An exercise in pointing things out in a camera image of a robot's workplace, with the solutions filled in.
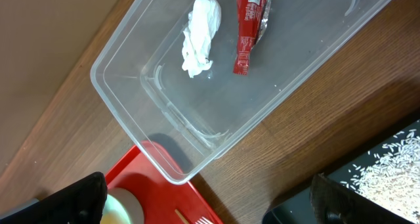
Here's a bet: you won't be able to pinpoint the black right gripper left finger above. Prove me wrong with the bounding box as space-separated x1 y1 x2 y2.
1 171 108 224

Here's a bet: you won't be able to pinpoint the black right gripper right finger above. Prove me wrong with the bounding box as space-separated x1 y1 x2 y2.
310 174 411 224

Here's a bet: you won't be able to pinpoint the rice and peanut scraps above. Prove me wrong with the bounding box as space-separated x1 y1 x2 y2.
340 129 419 224

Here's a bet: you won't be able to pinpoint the red snack wrapper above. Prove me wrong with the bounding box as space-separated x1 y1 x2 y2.
233 0 272 76

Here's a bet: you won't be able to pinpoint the white napkin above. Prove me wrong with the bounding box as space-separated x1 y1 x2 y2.
182 0 221 78

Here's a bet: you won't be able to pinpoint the grey dishwasher rack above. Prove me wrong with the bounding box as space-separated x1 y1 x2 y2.
0 198 39 219

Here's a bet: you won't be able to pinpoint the green plastic bowl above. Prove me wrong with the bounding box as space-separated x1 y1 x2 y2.
100 188 145 224

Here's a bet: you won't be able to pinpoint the red plastic tray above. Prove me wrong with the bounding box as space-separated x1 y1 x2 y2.
105 145 222 224

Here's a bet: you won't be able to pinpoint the wooden chopstick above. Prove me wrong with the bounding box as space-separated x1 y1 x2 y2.
175 209 190 224

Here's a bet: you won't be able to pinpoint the white plastic fork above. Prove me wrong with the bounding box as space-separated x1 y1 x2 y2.
195 217 214 224

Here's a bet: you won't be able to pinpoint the clear plastic bin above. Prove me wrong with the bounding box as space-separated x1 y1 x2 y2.
91 0 391 185

